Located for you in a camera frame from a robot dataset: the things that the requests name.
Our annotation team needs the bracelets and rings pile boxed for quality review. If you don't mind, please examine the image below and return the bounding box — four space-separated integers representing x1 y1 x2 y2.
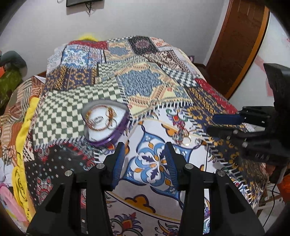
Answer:
171 117 202 147

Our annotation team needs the red beaded bracelet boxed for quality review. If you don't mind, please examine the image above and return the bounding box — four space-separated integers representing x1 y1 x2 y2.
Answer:
85 105 118 132

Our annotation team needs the silver gem ring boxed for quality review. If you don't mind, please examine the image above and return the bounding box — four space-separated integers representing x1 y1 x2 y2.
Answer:
87 115 105 127

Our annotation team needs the purple heart-shaped jewelry box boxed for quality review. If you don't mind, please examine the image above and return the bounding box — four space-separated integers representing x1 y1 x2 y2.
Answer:
81 99 129 147

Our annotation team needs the yellow cloth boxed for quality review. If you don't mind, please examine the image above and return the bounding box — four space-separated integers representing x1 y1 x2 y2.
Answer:
12 97 39 222

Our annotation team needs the pink cloth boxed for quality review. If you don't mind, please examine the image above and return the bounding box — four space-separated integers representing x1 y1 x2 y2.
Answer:
1 183 27 222

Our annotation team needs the colourful patchwork bedspread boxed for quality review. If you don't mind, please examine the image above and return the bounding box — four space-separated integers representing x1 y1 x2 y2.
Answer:
24 36 268 235

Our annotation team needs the dark bag on floor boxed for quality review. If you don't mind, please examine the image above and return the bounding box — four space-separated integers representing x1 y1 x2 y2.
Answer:
189 56 195 64

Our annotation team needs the brown wooden door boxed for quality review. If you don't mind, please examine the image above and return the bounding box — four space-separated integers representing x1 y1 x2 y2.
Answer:
206 0 270 99

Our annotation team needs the striped brown blanket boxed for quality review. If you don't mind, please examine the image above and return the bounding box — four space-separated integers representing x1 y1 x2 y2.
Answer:
1 76 45 166

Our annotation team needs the green patterned covered stand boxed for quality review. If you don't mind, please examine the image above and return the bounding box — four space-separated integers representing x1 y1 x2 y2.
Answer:
1 67 22 107

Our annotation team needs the grey stuffed cushion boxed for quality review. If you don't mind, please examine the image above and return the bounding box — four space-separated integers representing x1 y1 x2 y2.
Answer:
1 51 28 77

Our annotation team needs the yellow plastic chair back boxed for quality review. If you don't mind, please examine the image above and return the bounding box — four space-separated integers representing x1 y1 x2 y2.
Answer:
78 33 99 42

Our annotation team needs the small black wall monitor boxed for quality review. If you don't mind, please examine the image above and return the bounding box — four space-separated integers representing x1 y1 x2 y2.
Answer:
66 0 102 7

